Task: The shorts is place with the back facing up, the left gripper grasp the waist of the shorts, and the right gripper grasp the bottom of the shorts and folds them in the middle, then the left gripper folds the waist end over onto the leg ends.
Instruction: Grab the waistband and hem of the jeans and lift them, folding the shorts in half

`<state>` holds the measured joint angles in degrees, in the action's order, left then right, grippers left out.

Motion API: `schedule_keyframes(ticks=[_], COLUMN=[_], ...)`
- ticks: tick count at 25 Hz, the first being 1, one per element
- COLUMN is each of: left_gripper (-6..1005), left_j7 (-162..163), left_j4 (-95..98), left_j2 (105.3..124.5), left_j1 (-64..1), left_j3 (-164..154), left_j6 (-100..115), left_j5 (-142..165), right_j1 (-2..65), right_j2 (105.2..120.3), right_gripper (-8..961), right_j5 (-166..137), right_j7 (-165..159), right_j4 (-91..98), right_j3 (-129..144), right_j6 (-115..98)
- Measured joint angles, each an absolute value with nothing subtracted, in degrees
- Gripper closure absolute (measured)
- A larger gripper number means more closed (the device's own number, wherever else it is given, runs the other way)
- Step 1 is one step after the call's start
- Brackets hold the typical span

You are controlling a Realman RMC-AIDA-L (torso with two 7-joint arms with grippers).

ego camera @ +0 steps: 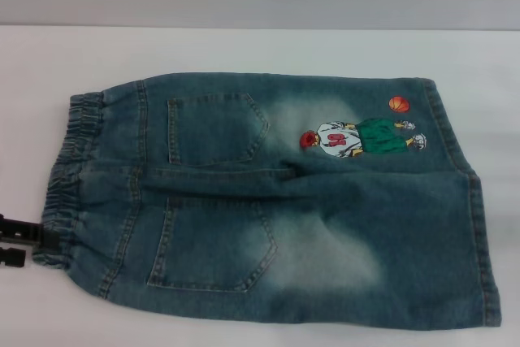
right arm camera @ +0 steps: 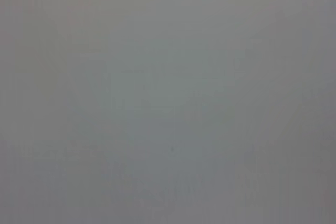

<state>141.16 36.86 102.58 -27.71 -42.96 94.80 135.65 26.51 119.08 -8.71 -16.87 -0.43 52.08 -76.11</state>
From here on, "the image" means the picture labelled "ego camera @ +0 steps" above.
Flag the blue denim shorts with cartoon print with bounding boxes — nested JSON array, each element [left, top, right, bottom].
[[31, 72, 501, 331]]

